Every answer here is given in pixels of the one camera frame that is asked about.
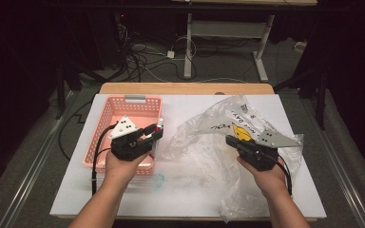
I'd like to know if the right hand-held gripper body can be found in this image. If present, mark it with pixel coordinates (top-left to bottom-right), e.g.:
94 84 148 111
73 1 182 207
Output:
237 127 303 172

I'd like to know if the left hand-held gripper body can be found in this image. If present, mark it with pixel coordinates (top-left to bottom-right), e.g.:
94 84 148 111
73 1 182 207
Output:
108 115 154 162

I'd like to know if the white bottle with red cap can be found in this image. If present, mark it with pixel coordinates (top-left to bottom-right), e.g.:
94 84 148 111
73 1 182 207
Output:
151 117 165 153

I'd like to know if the pink perforated plastic basket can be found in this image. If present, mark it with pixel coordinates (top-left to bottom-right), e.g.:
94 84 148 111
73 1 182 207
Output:
82 94 163 177

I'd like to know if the clear plastic shopping bag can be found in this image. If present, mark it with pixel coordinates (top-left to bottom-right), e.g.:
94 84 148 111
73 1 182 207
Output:
161 94 305 222

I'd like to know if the person's right hand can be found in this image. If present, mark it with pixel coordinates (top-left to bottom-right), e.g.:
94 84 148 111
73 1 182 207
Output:
236 157 289 200

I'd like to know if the person's left hand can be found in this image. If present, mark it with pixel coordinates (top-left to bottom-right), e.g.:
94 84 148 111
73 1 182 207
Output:
104 151 152 188

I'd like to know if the white table board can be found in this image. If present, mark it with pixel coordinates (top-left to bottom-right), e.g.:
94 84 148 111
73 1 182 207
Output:
49 93 327 219

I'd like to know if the clear plastic pouch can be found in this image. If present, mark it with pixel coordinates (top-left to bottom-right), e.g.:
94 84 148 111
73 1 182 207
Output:
126 172 166 192

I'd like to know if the wooden table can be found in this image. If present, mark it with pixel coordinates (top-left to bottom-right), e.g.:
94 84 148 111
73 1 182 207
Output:
98 82 276 96

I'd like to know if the black stand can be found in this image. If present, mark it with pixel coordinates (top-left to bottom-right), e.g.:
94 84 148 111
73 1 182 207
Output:
55 63 84 120
274 67 328 131

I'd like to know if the dark computer tower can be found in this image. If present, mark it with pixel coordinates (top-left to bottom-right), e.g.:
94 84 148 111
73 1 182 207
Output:
86 10 123 72

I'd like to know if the white power strip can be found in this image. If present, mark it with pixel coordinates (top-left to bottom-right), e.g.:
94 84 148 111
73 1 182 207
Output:
294 41 308 54

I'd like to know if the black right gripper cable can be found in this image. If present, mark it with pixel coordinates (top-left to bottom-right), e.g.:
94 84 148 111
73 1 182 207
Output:
275 154 295 196

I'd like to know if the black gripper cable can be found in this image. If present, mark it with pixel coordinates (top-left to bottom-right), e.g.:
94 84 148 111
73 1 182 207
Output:
90 123 119 196
275 154 295 196

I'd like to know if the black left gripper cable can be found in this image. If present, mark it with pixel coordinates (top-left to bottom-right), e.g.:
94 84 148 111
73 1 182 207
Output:
90 123 119 196

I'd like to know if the black floor cable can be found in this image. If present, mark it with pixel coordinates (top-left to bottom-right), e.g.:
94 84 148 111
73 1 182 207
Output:
58 100 93 162

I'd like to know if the tangle of floor cables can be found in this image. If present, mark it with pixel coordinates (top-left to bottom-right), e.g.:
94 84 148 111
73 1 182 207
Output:
115 23 201 84

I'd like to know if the white metal table frame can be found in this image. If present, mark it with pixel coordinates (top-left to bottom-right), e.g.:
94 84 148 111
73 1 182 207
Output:
170 0 318 84

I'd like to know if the metal floor rail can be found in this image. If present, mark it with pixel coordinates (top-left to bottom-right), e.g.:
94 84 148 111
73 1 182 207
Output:
0 89 77 228
299 94 365 228

